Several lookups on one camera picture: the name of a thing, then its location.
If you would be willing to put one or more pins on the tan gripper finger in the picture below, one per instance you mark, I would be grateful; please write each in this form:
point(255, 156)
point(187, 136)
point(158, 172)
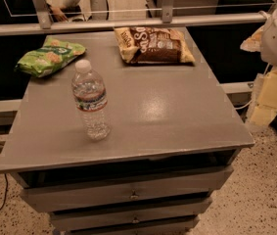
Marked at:
point(253, 43)
point(263, 108)

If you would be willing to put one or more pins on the clear plastic water bottle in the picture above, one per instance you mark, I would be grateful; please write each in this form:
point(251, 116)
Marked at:
point(90, 97)

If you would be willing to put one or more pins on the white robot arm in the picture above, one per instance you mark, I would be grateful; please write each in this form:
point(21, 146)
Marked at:
point(268, 48)

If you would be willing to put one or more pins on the person's hand in background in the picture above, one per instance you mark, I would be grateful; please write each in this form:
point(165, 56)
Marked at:
point(58, 14)

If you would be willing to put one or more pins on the brown and yellow chip bag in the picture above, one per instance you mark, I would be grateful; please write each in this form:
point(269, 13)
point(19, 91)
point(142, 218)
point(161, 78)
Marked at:
point(151, 45)

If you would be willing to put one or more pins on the grey drawer cabinet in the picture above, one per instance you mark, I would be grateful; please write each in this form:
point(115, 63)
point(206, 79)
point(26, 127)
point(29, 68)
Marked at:
point(174, 136)

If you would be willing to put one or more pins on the green snack bag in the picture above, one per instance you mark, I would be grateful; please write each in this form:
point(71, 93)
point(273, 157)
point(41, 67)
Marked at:
point(51, 57)

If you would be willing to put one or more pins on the grey metal railing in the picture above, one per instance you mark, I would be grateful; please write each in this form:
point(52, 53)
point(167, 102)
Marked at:
point(105, 14)

